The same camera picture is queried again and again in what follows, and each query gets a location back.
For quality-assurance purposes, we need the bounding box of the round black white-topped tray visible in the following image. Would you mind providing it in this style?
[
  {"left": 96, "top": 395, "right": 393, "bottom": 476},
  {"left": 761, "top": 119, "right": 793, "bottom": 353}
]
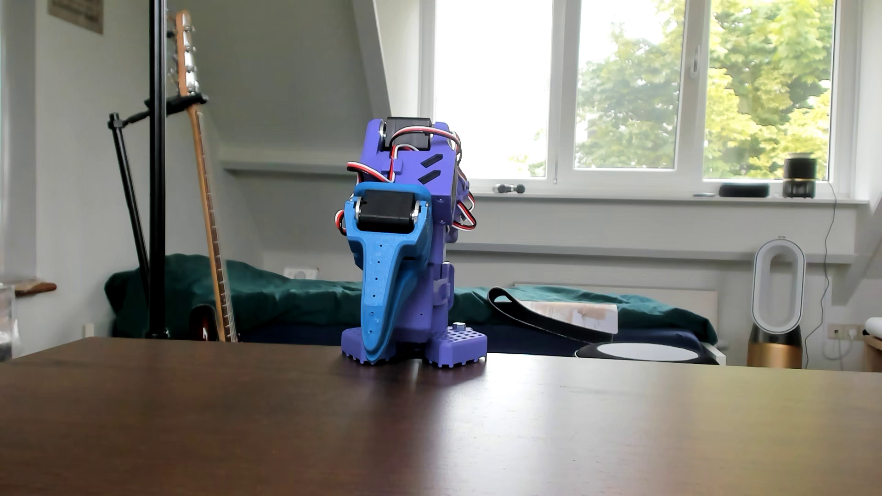
[{"left": 574, "top": 341, "right": 722, "bottom": 365}]

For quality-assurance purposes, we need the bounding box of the dark navy mattress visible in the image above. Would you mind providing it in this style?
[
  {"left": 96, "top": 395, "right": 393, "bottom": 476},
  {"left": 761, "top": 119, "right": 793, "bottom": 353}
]
[{"left": 237, "top": 322, "right": 705, "bottom": 358}]

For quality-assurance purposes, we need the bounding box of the black vertical stand pole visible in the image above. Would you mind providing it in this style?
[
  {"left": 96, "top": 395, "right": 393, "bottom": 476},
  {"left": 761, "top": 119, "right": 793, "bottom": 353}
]
[{"left": 147, "top": 0, "right": 170, "bottom": 340}]

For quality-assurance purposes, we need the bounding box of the clear glass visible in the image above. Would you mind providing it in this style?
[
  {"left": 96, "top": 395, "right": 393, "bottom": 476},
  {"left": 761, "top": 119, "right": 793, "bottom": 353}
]
[{"left": 0, "top": 283, "right": 17, "bottom": 363}]

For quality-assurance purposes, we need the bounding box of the thin black power cable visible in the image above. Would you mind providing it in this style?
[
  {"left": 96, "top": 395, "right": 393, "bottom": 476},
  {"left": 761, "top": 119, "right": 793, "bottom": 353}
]
[{"left": 802, "top": 182, "right": 839, "bottom": 349}]

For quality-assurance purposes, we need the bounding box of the black cylindrical speaker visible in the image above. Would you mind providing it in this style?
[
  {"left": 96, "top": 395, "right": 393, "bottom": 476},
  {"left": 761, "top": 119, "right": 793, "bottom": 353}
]
[{"left": 783, "top": 153, "right": 819, "bottom": 199}]

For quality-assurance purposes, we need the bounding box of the red white black servo wiring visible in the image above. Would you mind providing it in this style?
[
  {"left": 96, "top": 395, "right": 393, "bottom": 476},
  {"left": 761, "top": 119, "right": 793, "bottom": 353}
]
[{"left": 335, "top": 125, "right": 478, "bottom": 236}]

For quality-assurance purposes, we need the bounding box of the framed wall picture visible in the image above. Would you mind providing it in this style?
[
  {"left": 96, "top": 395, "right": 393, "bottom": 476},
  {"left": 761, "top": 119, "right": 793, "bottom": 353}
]
[{"left": 47, "top": 0, "right": 104, "bottom": 34}]

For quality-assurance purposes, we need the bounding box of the wooden wall shelf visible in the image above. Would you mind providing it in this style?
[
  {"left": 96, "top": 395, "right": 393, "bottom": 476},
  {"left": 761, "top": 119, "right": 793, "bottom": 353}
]
[{"left": 12, "top": 278, "right": 58, "bottom": 298}]

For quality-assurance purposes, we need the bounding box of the white gold bladeless fan purifier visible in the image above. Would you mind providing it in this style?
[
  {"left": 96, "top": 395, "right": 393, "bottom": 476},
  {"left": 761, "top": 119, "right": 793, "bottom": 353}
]
[{"left": 747, "top": 237, "right": 808, "bottom": 369}]

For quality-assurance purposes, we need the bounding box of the wooden neck electric guitar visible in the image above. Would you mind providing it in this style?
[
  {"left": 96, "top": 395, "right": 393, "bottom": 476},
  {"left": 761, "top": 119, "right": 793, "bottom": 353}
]
[{"left": 171, "top": 10, "right": 239, "bottom": 343}]

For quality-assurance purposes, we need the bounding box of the black guitar stand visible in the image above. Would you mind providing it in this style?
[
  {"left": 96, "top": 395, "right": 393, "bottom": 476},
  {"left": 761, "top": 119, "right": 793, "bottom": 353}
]
[{"left": 107, "top": 92, "right": 209, "bottom": 290}]

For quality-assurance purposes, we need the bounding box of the black strap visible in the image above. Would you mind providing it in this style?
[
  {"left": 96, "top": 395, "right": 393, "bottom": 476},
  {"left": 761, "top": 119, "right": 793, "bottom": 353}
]
[{"left": 487, "top": 287, "right": 616, "bottom": 344}]

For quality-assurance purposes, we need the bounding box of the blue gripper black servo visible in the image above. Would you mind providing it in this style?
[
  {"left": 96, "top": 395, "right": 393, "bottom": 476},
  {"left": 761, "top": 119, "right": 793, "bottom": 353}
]
[{"left": 343, "top": 181, "right": 434, "bottom": 364}]

